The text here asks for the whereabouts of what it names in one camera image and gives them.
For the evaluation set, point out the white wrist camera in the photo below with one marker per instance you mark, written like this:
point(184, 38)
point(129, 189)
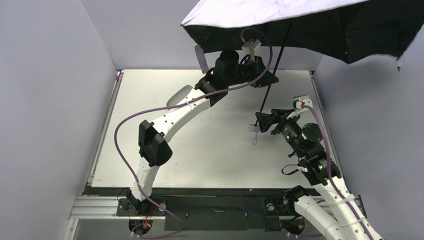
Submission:
point(301, 104)
point(250, 47)

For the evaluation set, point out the lavender umbrella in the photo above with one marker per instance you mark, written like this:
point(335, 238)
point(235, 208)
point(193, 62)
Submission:
point(346, 30)

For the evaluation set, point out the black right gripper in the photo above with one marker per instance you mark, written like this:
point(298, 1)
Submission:
point(278, 119)

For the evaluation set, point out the aluminium front mounting rail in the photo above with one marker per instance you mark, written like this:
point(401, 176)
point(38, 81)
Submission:
point(112, 207)

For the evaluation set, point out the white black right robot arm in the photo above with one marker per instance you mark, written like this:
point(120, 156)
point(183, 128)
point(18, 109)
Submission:
point(310, 145)

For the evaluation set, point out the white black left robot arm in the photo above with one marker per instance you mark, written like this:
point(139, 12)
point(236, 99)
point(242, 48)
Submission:
point(154, 136)

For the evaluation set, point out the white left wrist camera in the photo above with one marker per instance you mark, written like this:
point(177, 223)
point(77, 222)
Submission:
point(250, 47)

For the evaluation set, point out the lavender umbrella case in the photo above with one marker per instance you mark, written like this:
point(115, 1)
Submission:
point(179, 96)

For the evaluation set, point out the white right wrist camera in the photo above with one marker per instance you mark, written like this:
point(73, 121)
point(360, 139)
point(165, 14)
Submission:
point(301, 104)

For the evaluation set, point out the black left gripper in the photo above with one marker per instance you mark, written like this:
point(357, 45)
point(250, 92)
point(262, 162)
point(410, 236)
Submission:
point(263, 77)

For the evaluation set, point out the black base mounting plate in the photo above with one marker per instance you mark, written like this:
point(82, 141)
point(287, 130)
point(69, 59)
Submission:
point(267, 210)

